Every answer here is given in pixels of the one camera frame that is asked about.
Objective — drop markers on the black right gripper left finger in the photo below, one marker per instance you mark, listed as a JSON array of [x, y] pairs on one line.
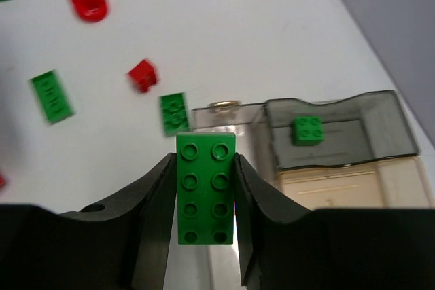
[[119, 242]]

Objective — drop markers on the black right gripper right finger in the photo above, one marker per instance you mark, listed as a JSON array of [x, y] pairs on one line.
[[283, 245]]

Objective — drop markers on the green long lego plate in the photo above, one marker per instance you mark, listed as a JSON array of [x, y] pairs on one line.
[[205, 188]]

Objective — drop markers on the small green square lego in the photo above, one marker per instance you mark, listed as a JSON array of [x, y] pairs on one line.
[[307, 131]]

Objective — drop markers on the large red lego brick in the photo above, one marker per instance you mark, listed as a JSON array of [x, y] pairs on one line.
[[3, 180]]

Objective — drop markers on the amber plastic bin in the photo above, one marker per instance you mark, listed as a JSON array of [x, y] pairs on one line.
[[395, 183]]

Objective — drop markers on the smoky grey plastic bin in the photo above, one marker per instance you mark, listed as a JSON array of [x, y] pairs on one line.
[[365, 128]]

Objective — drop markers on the small red lego block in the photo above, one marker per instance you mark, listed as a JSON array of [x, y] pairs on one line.
[[143, 76]]

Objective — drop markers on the round red lego piece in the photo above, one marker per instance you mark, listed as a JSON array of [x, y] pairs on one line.
[[90, 11]]

